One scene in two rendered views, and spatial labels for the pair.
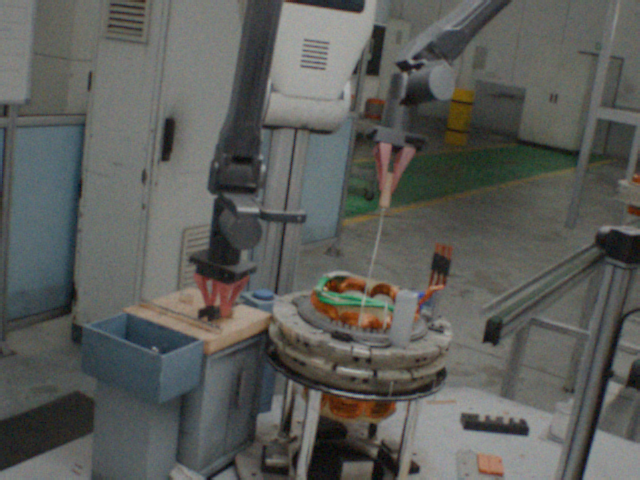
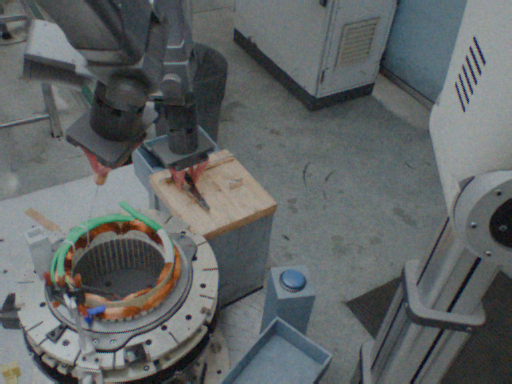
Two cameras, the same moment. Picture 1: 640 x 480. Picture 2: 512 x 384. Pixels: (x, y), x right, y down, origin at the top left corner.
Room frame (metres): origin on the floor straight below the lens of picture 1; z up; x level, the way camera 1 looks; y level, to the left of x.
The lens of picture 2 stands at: (1.81, -0.48, 1.80)
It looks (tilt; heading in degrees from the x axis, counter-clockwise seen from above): 43 degrees down; 116
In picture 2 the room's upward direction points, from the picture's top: 6 degrees clockwise
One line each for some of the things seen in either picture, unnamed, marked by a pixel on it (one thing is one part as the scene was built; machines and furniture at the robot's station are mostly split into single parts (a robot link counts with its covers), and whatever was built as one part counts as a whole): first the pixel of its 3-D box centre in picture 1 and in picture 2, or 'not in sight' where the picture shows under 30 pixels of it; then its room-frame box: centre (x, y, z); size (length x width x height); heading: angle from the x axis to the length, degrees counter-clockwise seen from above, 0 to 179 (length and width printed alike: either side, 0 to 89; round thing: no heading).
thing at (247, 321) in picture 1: (199, 318); (212, 193); (1.40, 0.19, 1.05); 0.20 x 0.19 x 0.02; 153
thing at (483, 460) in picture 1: (490, 464); not in sight; (1.49, -0.40, 0.80); 0.07 x 0.05 x 0.01; 175
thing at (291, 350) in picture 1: (309, 357); not in sight; (1.29, -0.01, 1.06); 0.09 x 0.04 x 0.01; 67
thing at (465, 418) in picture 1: (494, 424); not in sight; (1.70, -0.45, 0.79); 0.15 x 0.05 x 0.02; 93
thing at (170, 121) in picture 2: (230, 216); (177, 109); (1.34, 0.15, 1.26); 0.07 x 0.06 x 0.07; 23
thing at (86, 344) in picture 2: (436, 290); (82, 326); (1.45, -0.22, 1.15); 0.03 x 0.02 x 0.12; 149
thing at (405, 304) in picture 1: (403, 319); (40, 254); (1.30, -0.15, 1.14); 0.03 x 0.03 x 0.09; 67
